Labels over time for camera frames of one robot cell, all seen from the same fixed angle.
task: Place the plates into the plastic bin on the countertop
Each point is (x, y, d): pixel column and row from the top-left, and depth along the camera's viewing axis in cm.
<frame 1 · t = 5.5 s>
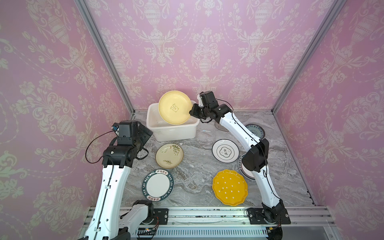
left hand: (146, 134, 70), fingers open
right hand: (189, 111, 87), fingers closed
white plastic bin: (162, 131, 97), point 11 cm above the table
pale yellow bear plate: (174, 107, 88), point 27 cm above the table
yellow polka dot plate: (230, 187, 85), on the table
green rimmed white plate: (158, 185, 85), on the table
beige willow painted plate: (169, 155, 96), point 2 cm above the table
white plate black emblem: (225, 150, 99), on the table
white plate red green rim: (246, 175, 86), point 3 cm above the table

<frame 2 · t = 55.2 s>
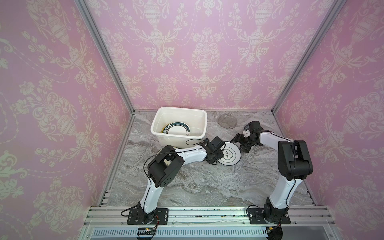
left hand: (223, 157, 92), fingers open
right hand: (234, 144, 98), fingers open
white plastic bin: (195, 119, 106), point 9 cm above the table
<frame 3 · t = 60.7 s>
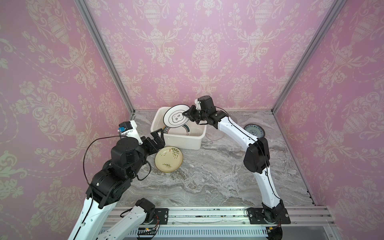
left hand: (157, 134, 60), fingers open
right hand: (182, 112, 87), fingers closed
white plate black emblem: (173, 118, 89), point 23 cm above the table
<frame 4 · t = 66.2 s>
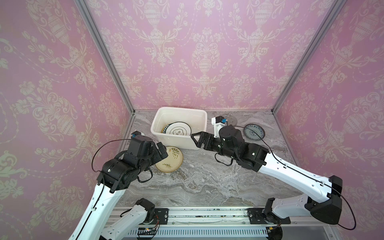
left hand: (160, 152, 66), fingers open
right hand: (197, 137, 66), fingers open
white plate black emblem: (179, 128, 107), point 5 cm above the table
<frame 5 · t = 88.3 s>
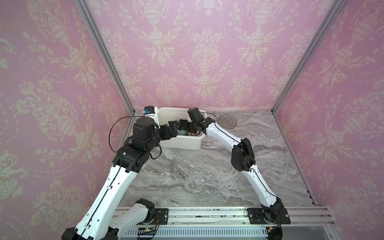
left hand: (170, 124, 67), fingers open
right hand: (181, 126, 97), fingers open
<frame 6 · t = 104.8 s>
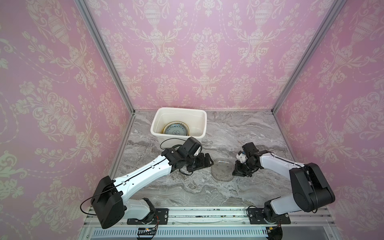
left hand: (209, 166, 74), fingers open
right hand: (233, 172, 88), fingers closed
small blue patterned dish: (176, 128, 105), point 6 cm above the table
